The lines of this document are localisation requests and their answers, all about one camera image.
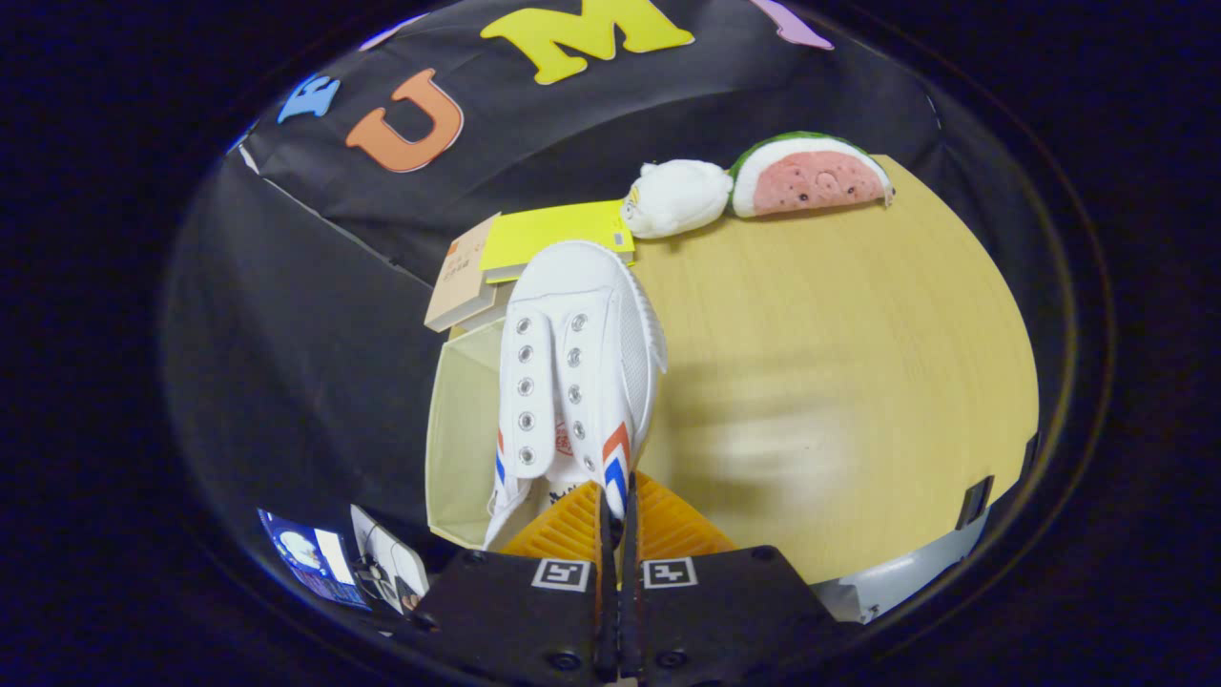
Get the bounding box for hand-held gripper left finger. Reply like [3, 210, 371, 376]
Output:
[410, 482, 621, 683]

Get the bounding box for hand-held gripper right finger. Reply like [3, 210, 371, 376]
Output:
[625, 472, 840, 683]

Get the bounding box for watermelon slice plush toy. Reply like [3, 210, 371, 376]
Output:
[730, 131, 895, 219]

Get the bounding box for beige book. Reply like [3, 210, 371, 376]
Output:
[424, 212, 502, 333]

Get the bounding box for yellow book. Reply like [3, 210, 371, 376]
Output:
[479, 198, 637, 284]

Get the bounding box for black table edge clamp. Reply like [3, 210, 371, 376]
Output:
[957, 474, 995, 531]

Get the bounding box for white canvas shoe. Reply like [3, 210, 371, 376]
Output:
[482, 240, 669, 552]

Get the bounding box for white plush toy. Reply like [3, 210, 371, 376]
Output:
[620, 159, 735, 239]

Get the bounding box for beige fabric storage box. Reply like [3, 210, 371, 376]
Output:
[424, 320, 516, 552]

